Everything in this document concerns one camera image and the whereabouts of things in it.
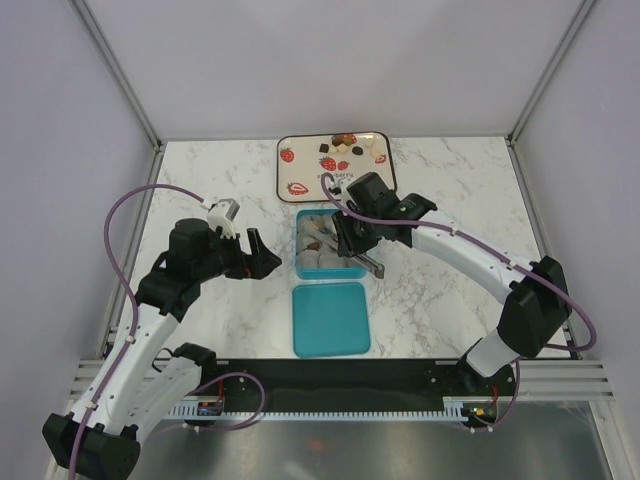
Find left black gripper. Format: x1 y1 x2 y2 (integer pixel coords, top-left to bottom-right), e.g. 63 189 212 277
194 227 280 283

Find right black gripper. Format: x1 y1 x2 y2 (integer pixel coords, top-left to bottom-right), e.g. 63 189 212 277
331 205 382 259

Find metal tongs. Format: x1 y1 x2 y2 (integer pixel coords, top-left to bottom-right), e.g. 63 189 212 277
309 224 387 279

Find teal tin lid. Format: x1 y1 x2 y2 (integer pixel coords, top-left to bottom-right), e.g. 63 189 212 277
292 282 371 359

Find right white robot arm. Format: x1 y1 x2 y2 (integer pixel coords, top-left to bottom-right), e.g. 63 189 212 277
333 193 574 395

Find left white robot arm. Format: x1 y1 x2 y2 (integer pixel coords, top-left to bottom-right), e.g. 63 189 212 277
42 219 281 479

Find teal tin box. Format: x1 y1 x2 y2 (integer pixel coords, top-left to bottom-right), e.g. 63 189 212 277
294 209 367 280

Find strawberry print tray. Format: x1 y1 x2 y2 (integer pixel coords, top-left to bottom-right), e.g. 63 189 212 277
276 131 397 204

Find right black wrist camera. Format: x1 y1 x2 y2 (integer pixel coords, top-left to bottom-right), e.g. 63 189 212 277
346 172 400 218

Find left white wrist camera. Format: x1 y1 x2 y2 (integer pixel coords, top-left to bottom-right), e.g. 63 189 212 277
200 198 240 239

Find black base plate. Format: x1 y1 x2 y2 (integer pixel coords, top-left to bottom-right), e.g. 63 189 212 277
152 357 517 414

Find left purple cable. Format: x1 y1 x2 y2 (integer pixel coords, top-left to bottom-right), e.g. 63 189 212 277
69 185 266 474

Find purple cable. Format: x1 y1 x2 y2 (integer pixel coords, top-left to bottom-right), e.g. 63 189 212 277
69 185 266 474
319 173 597 435

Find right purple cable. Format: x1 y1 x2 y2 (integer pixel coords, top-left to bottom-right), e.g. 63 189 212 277
319 173 597 435

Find white slotted cable duct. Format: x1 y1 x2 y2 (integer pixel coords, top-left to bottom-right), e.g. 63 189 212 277
167 397 474 421

